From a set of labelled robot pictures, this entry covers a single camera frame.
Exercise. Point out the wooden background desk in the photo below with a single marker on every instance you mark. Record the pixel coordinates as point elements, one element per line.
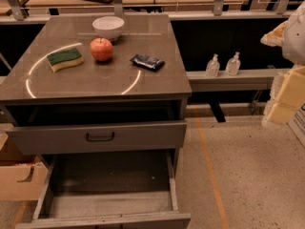
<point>127,3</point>

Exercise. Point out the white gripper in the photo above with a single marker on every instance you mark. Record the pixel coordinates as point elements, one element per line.
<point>295,38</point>

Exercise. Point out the clear sanitizer bottle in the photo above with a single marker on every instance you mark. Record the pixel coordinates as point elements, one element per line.
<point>233,65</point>
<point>213,67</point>

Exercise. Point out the grey drawer cabinet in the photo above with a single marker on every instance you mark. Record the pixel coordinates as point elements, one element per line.
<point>32,81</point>

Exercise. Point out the grey upper drawer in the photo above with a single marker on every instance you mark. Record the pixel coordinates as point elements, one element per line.
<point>98,127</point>

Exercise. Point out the grey open middle drawer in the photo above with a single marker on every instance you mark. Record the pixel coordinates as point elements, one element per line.
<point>119,190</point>

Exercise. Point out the clear sanitizer bottle left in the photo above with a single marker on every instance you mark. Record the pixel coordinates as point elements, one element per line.
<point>213,67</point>

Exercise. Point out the green and yellow sponge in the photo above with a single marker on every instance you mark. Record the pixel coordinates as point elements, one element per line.
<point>65,59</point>

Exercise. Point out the clear sanitizer bottle right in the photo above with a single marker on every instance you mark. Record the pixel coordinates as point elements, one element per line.
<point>233,65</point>

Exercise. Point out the white bowl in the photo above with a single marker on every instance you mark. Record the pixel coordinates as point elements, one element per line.
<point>109,27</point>

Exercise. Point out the cardboard box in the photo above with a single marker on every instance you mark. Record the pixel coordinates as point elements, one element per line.
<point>21,177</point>

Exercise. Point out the grey metal rail shelf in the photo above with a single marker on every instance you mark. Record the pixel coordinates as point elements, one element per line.
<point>245,80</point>

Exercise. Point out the white printed sign box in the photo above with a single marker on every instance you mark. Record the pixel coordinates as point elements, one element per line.
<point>297,124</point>

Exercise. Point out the red apple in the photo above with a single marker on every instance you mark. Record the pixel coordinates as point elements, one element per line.
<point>101,49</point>

